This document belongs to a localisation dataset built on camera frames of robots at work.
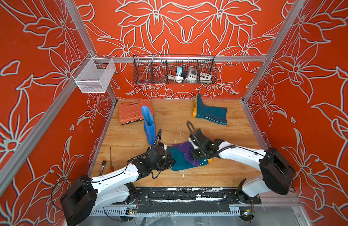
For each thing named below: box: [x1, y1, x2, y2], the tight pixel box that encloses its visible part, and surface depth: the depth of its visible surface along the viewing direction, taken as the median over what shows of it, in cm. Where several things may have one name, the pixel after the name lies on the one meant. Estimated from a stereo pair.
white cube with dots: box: [199, 72, 213, 81], surface depth 96 cm
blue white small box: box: [176, 66, 183, 76], surface depth 85 cm
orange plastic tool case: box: [118, 98, 155, 125], surface depth 109 cm
